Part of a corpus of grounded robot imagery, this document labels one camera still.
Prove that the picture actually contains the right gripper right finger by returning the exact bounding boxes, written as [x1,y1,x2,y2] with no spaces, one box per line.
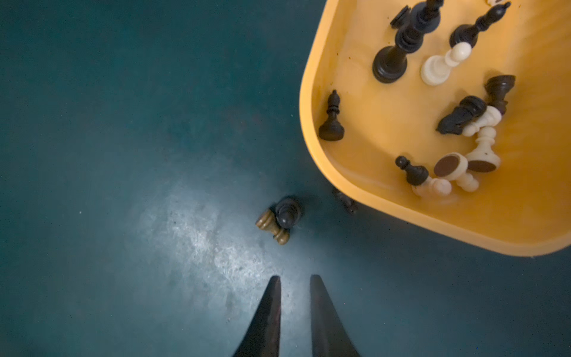
[310,275,360,356]

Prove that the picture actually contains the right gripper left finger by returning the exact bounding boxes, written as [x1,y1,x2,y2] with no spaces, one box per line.
[233,275,282,357]

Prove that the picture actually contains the brown pawn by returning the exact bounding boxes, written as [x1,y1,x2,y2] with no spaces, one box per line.
[256,208,290,245]

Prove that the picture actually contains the black pawn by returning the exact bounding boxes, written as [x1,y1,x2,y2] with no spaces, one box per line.
[395,156,430,187]
[449,1,512,48]
[390,5,411,30]
[275,198,302,229]

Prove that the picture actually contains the black piece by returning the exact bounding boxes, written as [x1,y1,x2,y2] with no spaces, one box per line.
[332,187,358,215]
[318,89,345,141]
[373,0,444,83]

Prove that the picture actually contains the white pawn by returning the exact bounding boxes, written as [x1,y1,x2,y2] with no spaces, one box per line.
[434,153,480,193]
[465,126,501,173]
[411,177,452,198]
[462,105,502,137]

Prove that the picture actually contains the black knight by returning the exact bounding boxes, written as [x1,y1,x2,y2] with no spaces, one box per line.
[436,95,487,135]

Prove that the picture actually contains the brown pawn low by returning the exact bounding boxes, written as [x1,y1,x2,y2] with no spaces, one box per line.
[484,74,516,115]

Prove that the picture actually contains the yellow plastic storage box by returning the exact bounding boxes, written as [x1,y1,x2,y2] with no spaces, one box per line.
[298,0,571,257]

